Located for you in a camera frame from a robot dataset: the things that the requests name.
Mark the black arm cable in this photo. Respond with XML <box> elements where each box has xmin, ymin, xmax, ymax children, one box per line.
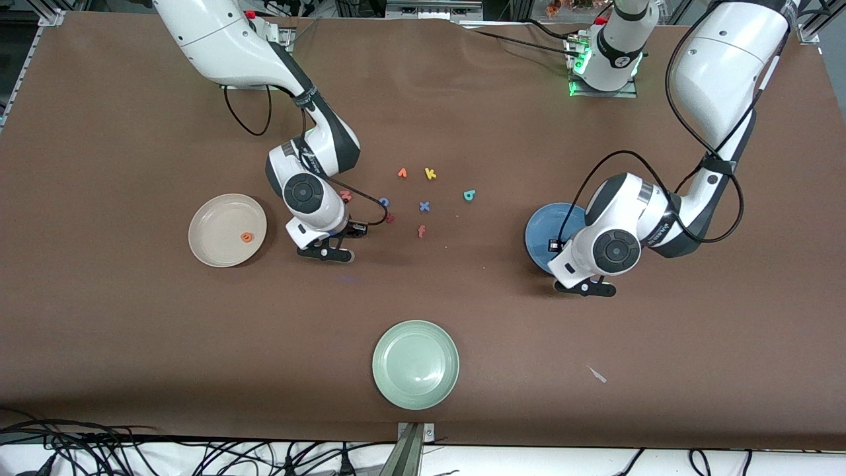
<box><xmin>557</xmin><ymin>0</ymin><xmax>794</xmax><ymax>244</ymax></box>
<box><xmin>223</xmin><ymin>85</ymin><xmax>388</xmax><ymax>227</ymax></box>

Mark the brown table cover sheet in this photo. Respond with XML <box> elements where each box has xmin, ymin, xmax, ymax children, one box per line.
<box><xmin>0</xmin><ymin>12</ymin><xmax>846</xmax><ymax>452</ymax></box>

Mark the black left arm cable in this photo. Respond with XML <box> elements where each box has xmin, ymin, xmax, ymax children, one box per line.
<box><xmin>557</xmin><ymin>0</ymin><xmax>794</xmax><ymax>244</ymax></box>

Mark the metal equipment rack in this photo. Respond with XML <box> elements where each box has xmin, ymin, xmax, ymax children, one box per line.
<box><xmin>334</xmin><ymin>0</ymin><xmax>516</xmax><ymax>20</ymax></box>

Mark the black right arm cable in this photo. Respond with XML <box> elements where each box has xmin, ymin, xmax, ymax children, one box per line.
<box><xmin>223</xmin><ymin>85</ymin><xmax>388</xmax><ymax>227</ymax></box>

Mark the beige brown plate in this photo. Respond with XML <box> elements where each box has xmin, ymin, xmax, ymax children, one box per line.
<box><xmin>188</xmin><ymin>193</ymin><xmax>268</xmax><ymax>268</ymax></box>

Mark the blue plate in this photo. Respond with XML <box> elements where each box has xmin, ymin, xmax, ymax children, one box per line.
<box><xmin>525</xmin><ymin>202</ymin><xmax>605</xmax><ymax>278</ymax></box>

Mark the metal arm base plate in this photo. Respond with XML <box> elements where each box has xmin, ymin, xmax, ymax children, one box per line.
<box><xmin>565</xmin><ymin>36</ymin><xmax>638</xmax><ymax>99</ymax></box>
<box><xmin>264</xmin><ymin>23</ymin><xmax>295</xmax><ymax>54</ymax></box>

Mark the black cable tangle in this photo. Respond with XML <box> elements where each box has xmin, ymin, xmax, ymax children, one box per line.
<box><xmin>0</xmin><ymin>407</ymin><xmax>397</xmax><ymax>476</ymax></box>

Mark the aluminium frame profile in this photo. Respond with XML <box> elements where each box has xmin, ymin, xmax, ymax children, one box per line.
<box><xmin>36</xmin><ymin>0</ymin><xmax>67</xmax><ymax>27</ymax></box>
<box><xmin>796</xmin><ymin>0</ymin><xmax>846</xmax><ymax>46</ymax></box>

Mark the metal camera stand bracket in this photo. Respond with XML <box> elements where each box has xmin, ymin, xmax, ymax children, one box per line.
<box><xmin>395</xmin><ymin>422</ymin><xmax>437</xmax><ymax>476</ymax></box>

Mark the pale green plate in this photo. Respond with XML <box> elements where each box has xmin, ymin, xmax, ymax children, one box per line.
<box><xmin>371</xmin><ymin>320</ymin><xmax>461</xmax><ymax>411</ymax></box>

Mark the black cable on table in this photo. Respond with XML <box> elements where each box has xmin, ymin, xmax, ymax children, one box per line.
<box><xmin>456</xmin><ymin>20</ymin><xmax>579</xmax><ymax>63</ymax></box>

